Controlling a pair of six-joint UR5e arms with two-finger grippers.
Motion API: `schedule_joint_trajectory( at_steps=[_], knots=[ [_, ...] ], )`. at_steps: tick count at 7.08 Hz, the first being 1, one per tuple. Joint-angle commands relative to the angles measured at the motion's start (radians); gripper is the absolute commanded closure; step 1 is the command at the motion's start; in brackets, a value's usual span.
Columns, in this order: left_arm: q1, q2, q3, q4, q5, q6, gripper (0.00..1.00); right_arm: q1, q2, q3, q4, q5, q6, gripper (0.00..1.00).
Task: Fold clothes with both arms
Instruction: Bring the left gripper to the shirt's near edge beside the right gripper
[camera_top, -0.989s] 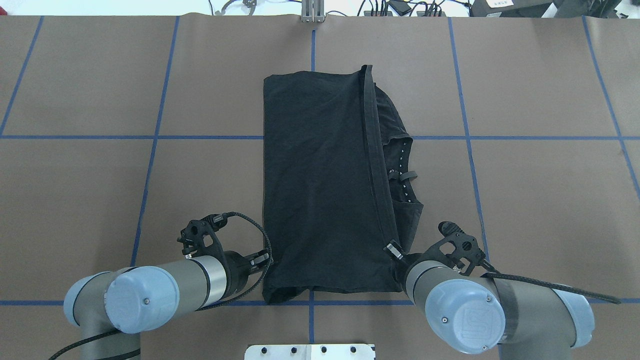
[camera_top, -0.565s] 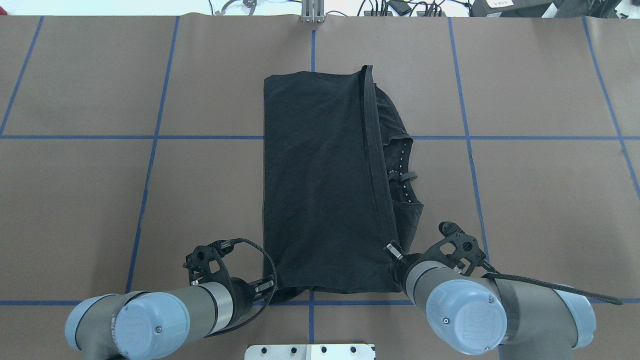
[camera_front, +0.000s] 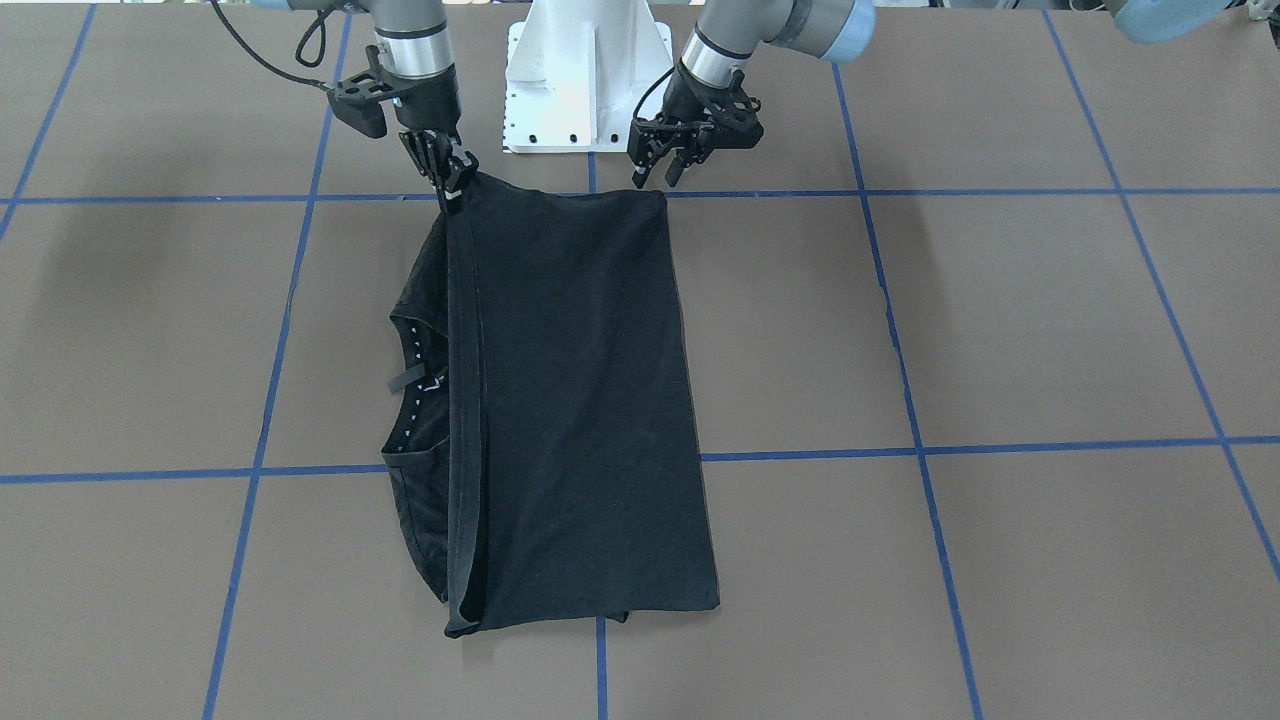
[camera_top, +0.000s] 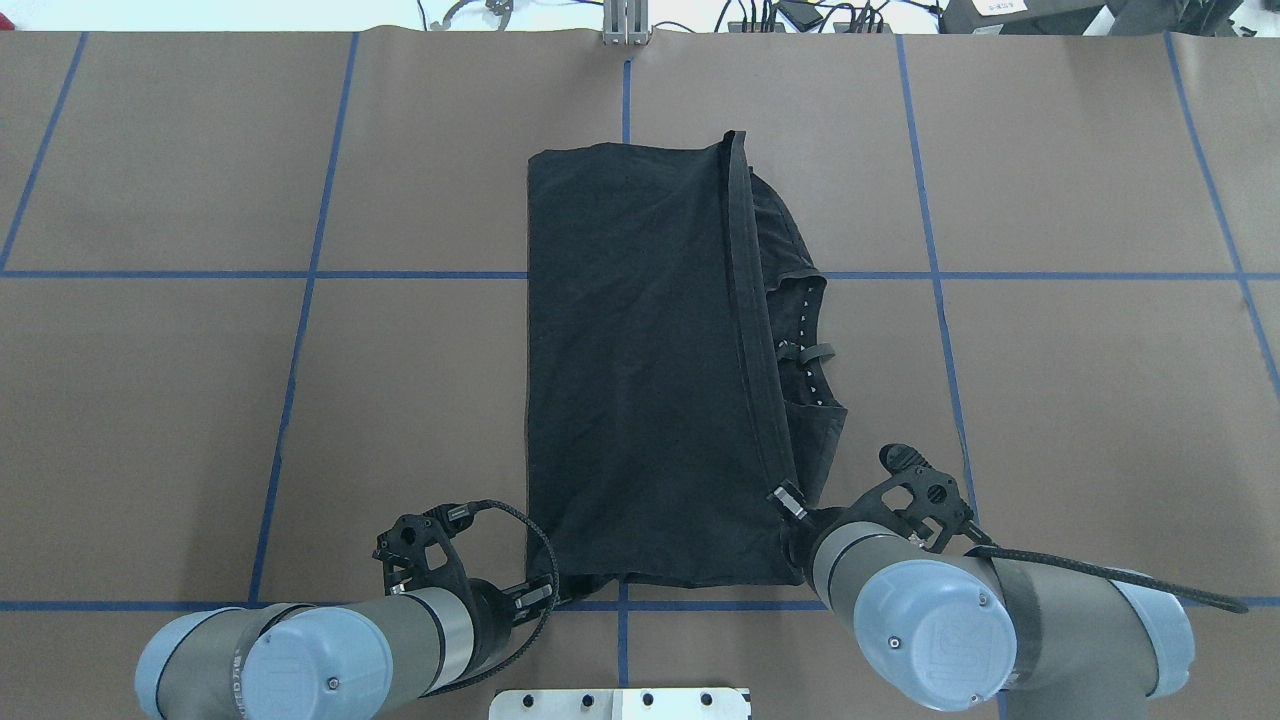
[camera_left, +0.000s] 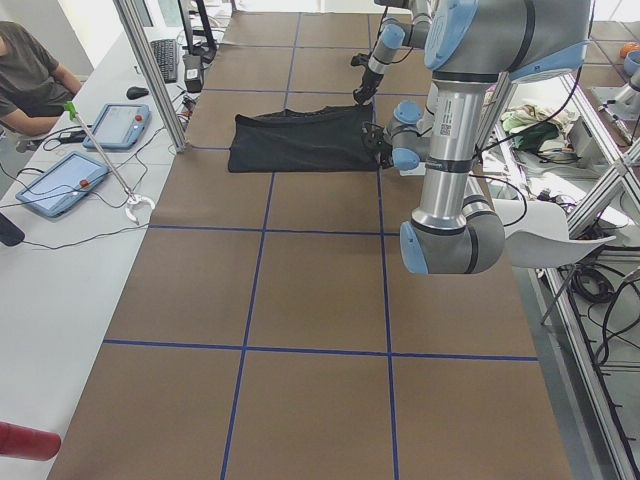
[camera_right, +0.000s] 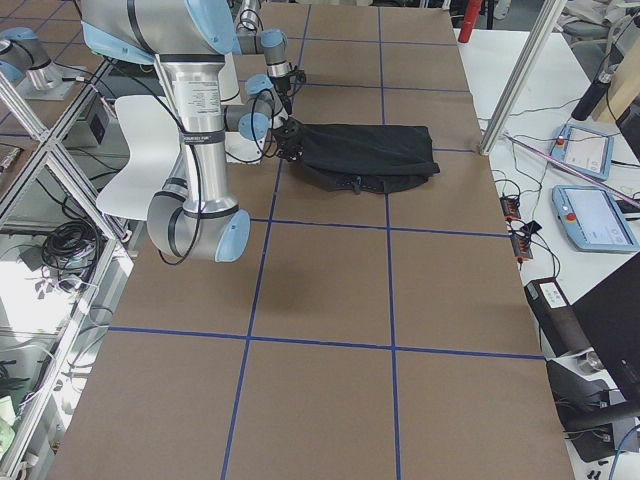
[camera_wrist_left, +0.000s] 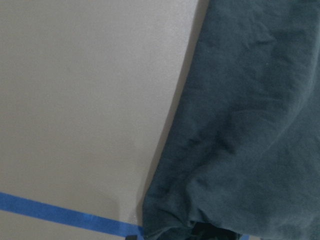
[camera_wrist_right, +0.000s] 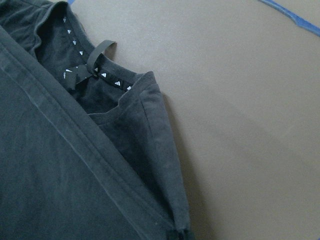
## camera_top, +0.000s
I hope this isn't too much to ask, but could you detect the black printed t-shirt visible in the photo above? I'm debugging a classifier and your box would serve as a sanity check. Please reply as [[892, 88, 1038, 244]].
[[526, 131, 847, 594]]

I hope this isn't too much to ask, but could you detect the orange black power strip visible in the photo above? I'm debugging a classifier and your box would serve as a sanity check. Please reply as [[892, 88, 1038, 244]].
[[716, 1, 892, 35]]

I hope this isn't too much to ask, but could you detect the black box with label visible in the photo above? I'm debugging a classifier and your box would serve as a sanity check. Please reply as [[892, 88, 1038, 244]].
[[938, 1, 1107, 36]]

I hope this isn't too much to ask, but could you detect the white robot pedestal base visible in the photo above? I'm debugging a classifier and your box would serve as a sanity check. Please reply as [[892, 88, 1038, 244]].
[[488, 687, 753, 719]]

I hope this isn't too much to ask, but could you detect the aluminium frame post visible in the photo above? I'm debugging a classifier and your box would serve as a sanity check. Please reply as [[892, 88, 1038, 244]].
[[602, 0, 652, 46]]

